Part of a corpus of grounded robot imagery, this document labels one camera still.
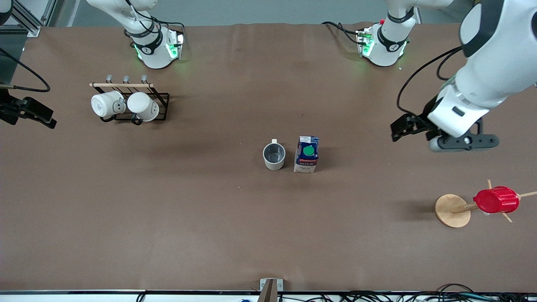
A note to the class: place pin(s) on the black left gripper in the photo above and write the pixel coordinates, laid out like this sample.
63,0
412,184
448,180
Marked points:
422,122

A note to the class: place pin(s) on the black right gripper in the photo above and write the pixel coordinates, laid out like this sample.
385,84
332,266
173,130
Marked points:
9,108

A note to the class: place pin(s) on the blue white milk carton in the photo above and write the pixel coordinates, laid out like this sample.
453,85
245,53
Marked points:
305,161

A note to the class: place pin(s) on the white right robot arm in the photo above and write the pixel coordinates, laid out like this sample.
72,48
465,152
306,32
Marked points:
153,52

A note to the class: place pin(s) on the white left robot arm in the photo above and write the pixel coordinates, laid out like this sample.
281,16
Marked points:
495,63

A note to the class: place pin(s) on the red plastic cup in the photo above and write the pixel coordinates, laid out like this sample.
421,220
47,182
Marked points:
497,200

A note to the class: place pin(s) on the wooden mug tree stand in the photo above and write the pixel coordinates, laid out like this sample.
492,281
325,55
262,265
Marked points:
451,212

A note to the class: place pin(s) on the brown table cover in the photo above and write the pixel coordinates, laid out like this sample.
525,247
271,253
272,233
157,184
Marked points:
268,230

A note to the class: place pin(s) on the aluminium frame profile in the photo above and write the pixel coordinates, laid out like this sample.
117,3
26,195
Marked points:
29,25

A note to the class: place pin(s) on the metal table edge rail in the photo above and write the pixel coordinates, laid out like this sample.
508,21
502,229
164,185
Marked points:
84,291

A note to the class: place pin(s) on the grey metal bracket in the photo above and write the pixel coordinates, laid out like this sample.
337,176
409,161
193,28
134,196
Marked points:
280,285

